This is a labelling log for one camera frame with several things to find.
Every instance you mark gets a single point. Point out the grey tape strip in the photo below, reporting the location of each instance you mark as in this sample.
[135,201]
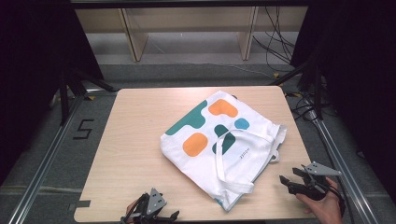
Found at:
[81,204]

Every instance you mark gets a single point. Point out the person's right hand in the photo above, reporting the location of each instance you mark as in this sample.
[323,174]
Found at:
[325,208]

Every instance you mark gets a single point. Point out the black overhead frame bar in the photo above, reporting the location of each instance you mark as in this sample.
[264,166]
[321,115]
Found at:
[186,3]

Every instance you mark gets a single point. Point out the black metal stand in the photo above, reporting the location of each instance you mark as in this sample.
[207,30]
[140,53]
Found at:
[317,93]
[64,99]

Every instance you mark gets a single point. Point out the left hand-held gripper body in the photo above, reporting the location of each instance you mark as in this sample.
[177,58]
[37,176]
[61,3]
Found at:
[154,201]

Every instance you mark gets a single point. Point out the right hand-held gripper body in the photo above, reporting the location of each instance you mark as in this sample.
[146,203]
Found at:
[317,183]

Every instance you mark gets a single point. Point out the black curtain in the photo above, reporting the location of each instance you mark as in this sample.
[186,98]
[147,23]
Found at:
[361,93]
[31,77]

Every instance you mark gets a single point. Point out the aluminium floor rail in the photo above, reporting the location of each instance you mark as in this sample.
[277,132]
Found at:
[339,161]
[43,161]

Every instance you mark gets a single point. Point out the person's left hand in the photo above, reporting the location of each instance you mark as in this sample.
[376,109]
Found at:
[131,208]

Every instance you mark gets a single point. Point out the black tape floor mark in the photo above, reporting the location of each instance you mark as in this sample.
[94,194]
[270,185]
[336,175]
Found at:
[81,129]

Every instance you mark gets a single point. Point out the white tote bag coloured shapes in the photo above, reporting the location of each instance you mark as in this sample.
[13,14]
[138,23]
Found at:
[239,155]

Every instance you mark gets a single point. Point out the light wooden desk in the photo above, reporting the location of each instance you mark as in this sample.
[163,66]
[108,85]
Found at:
[137,37]

